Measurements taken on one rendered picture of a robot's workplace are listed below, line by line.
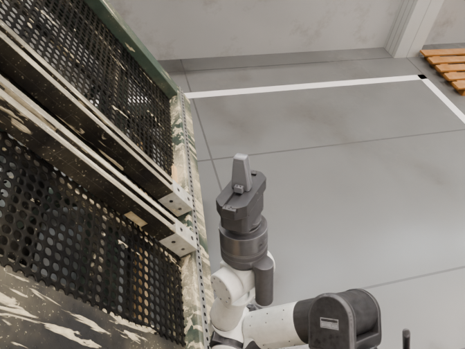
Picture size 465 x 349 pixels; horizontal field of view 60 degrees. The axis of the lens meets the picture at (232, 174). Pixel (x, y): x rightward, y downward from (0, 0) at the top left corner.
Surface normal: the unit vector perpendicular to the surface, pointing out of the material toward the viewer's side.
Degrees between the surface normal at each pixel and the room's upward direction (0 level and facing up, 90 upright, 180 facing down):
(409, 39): 90
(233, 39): 90
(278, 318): 46
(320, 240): 0
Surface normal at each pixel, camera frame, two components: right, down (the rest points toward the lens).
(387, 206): 0.08, -0.69
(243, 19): 0.25, 0.72
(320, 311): -0.65, -0.15
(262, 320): -0.65, -0.62
